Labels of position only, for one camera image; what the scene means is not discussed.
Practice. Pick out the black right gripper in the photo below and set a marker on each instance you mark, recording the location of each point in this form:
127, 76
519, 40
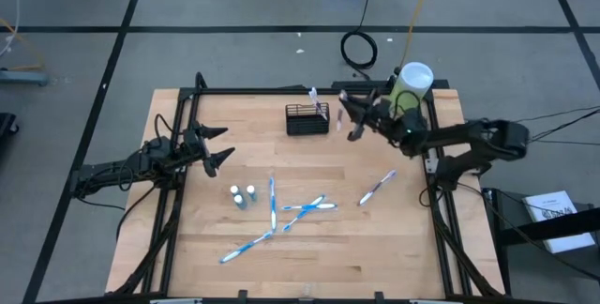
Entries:
385, 118

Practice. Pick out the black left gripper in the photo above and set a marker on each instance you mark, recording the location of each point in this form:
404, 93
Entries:
194, 147

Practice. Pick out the blue white toothbrush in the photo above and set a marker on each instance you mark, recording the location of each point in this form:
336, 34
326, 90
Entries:
272, 201
295, 220
244, 247
328, 206

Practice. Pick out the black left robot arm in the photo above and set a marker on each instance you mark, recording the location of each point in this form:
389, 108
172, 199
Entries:
108, 172

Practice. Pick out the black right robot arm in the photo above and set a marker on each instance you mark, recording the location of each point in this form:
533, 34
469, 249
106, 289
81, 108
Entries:
469, 132

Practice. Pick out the green wipes canister white lid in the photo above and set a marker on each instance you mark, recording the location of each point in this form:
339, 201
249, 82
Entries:
415, 79

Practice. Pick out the black equipment stand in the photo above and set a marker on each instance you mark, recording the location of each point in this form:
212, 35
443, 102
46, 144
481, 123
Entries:
504, 229

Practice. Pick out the grey blue floor base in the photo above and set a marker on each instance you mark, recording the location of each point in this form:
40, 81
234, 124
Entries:
23, 78

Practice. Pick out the white booklet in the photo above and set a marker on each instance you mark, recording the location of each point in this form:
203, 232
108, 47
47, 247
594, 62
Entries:
558, 219

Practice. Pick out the black aluminium table frame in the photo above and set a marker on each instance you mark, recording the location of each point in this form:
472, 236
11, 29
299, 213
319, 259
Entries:
304, 91

